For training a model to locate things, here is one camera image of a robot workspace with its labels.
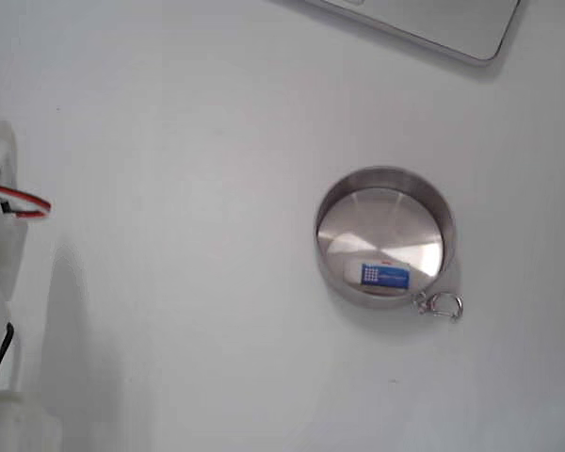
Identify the small white and blue box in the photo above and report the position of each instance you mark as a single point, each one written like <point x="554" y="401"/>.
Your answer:
<point x="386" y="275"/>

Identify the round metal bowl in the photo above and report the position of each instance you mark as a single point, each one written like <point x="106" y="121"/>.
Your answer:
<point x="381" y="226"/>

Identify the metal snap hook clip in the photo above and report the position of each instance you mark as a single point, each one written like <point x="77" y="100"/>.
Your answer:
<point x="445" y="305"/>

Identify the silver laptop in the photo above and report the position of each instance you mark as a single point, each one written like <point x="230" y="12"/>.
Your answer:
<point x="433" y="19"/>

